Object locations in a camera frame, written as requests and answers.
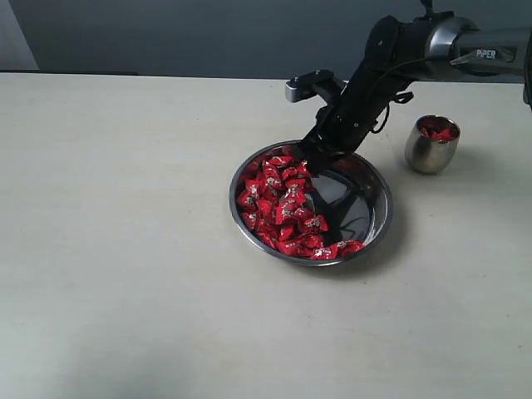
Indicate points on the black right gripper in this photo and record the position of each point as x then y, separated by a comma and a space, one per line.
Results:
345, 123

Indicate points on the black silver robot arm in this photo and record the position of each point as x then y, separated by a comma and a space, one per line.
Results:
438, 46

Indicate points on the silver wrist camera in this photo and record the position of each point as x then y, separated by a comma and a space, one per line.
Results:
320, 83

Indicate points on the stainless steel cup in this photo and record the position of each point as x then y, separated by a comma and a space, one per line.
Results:
426, 156

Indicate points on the round stainless steel plate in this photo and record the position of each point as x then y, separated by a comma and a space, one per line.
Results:
352, 194

